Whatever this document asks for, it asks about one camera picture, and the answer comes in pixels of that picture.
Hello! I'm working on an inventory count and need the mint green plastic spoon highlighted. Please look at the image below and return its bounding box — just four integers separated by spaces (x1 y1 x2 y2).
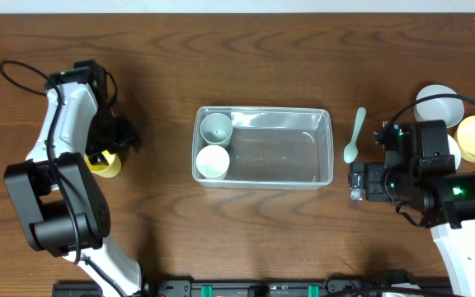
343 107 366 163

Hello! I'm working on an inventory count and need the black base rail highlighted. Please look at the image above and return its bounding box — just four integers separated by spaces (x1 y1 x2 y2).
52 271 454 297

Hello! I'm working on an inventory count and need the grey plastic bowl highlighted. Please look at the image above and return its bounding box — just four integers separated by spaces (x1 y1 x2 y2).
413 84 464 128

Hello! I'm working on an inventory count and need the grey plastic cup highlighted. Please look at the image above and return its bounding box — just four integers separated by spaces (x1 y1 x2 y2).
200 113 233 148

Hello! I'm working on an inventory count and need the clear plastic storage box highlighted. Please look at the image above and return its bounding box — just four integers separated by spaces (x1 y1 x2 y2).
191 106 335 190

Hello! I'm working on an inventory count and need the yellow plastic cup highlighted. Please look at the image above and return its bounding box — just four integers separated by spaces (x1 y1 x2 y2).
84 150 122 178

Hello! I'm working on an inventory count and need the white plastic bowl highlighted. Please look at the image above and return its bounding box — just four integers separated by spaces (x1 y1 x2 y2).
447 134 462 169

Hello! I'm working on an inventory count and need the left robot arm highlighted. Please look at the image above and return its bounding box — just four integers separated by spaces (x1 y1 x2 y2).
4 60 149 296

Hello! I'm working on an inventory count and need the cream white plastic cup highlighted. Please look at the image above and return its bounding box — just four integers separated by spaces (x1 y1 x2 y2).
195 145 230 180

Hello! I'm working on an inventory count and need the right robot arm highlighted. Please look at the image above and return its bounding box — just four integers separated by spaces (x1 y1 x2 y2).
348 120 475 296

